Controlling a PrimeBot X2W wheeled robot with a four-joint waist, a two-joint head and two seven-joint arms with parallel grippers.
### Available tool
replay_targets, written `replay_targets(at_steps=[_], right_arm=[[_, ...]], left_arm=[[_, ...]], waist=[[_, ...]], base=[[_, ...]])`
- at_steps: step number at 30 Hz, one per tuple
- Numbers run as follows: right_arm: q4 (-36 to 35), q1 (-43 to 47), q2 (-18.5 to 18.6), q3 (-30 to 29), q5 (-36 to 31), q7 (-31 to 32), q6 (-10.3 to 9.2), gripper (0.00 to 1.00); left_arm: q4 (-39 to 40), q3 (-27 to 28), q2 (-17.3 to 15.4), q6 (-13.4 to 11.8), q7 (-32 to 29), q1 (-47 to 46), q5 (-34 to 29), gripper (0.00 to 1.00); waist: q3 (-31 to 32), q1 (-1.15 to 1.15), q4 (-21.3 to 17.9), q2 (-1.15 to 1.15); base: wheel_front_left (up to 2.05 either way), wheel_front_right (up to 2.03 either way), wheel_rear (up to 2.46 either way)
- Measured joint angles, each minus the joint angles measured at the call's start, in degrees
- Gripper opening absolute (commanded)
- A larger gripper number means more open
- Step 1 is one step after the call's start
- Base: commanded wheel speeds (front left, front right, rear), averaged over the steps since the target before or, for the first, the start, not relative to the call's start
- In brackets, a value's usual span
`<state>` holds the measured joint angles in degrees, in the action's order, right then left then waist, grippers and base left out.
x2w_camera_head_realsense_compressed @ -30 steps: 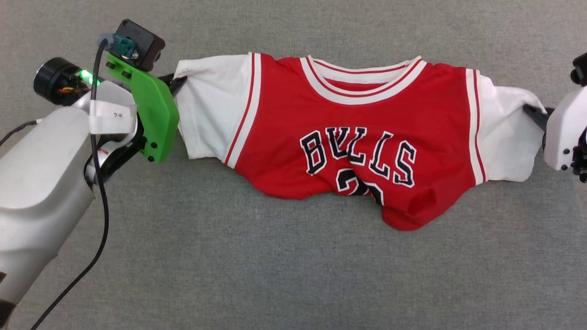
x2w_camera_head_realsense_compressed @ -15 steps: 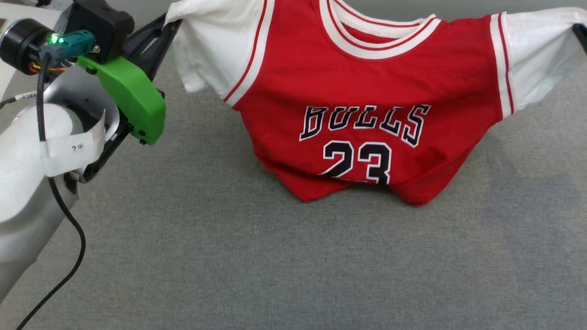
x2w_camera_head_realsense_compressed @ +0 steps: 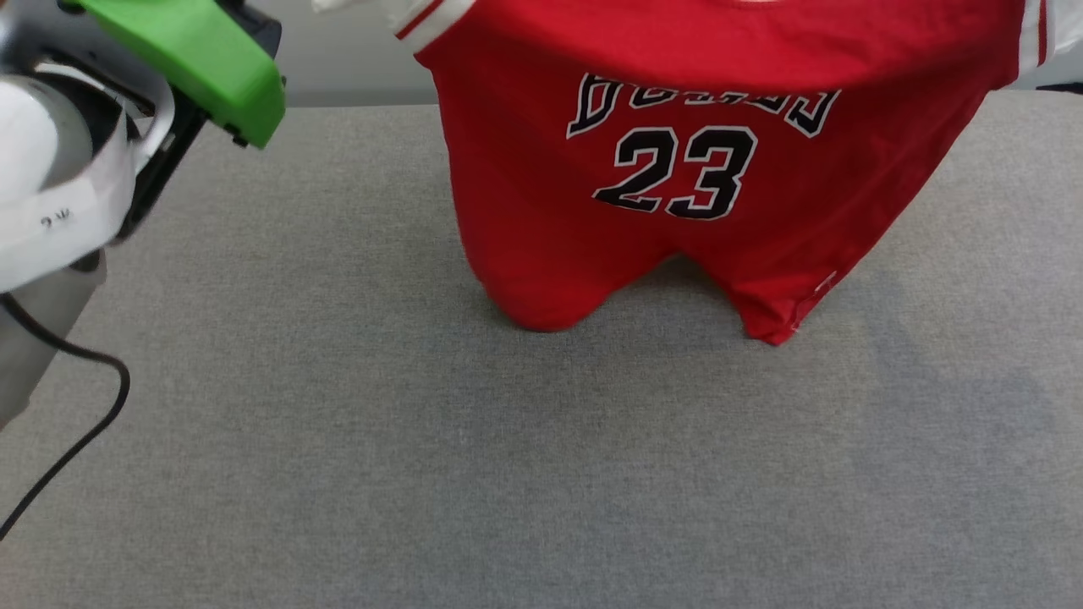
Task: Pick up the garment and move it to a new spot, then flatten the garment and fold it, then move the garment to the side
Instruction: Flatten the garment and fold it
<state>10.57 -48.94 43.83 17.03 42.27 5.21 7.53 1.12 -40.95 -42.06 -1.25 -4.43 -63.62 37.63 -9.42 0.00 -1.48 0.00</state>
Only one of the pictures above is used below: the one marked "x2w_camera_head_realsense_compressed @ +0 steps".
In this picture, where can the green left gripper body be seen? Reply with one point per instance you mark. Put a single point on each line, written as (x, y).
(203, 59)

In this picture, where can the red basketball jersey white sleeves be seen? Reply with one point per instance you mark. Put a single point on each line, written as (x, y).
(694, 194)

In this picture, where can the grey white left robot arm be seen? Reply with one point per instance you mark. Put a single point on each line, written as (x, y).
(51, 169)

